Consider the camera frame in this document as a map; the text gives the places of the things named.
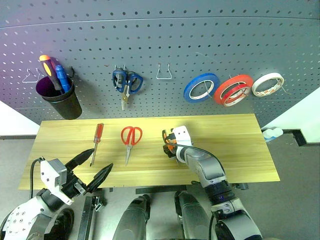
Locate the silver straight peg hook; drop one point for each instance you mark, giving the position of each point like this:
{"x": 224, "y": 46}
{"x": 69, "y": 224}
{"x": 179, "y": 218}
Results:
{"x": 232, "y": 76}
{"x": 283, "y": 87}
{"x": 207, "y": 90}

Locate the black table frame bar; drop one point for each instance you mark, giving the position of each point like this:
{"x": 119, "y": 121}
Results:
{"x": 160, "y": 190}

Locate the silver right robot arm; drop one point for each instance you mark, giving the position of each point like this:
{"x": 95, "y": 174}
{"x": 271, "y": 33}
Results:
{"x": 207, "y": 172}

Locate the white tape roll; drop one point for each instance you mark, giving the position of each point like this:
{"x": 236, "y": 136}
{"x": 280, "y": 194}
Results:
{"x": 257, "y": 86}

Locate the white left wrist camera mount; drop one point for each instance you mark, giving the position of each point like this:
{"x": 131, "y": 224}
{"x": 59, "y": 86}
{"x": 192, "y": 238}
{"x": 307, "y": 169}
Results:
{"x": 52, "y": 175}

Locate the black plastic cup holder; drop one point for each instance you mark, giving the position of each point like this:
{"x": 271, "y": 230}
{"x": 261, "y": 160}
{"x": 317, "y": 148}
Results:
{"x": 62, "y": 102}

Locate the grey perforated metal pegboard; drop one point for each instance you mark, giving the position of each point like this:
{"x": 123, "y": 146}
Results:
{"x": 160, "y": 37}

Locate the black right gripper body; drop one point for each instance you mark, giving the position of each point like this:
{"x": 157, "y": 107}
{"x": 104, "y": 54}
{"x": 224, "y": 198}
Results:
{"x": 172, "y": 138}

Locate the red tape roll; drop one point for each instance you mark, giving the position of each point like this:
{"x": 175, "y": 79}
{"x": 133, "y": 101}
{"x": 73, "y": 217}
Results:
{"x": 221, "y": 93}

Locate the black table clamp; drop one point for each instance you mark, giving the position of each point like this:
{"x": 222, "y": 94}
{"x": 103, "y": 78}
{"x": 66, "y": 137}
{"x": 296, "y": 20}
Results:
{"x": 241, "y": 186}

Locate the black cup holder hook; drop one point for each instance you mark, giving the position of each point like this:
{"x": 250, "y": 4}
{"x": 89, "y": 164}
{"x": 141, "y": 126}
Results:
{"x": 71, "y": 71}

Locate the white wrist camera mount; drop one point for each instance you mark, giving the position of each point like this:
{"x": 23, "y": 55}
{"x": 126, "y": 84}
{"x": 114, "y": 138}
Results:
{"x": 182, "y": 135}
{"x": 52, "y": 175}

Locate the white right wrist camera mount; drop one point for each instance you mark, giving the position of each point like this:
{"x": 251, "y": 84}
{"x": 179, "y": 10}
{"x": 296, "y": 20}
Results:
{"x": 182, "y": 135}

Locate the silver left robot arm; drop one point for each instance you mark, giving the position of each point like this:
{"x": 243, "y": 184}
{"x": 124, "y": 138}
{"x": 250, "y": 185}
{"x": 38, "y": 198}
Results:
{"x": 22, "y": 220}

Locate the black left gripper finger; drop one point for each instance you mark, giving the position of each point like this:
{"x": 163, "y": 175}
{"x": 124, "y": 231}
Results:
{"x": 101, "y": 176}
{"x": 80, "y": 157}

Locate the dark grey rounded shape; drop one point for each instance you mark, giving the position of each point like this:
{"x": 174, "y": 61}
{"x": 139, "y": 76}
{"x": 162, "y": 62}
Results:
{"x": 193, "y": 220}
{"x": 133, "y": 220}

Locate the blue tape roll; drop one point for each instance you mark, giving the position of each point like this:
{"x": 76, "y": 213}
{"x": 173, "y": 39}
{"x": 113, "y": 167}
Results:
{"x": 190, "y": 90}

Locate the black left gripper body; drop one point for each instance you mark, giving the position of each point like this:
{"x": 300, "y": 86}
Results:
{"x": 73, "y": 186}

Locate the silver double prong hook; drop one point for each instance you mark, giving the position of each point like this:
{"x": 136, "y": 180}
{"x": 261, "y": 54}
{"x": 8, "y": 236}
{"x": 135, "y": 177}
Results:
{"x": 120, "y": 67}

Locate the black metal table leg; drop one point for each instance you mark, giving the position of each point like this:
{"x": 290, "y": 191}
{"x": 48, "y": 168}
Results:
{"x": 87, "y": 220}

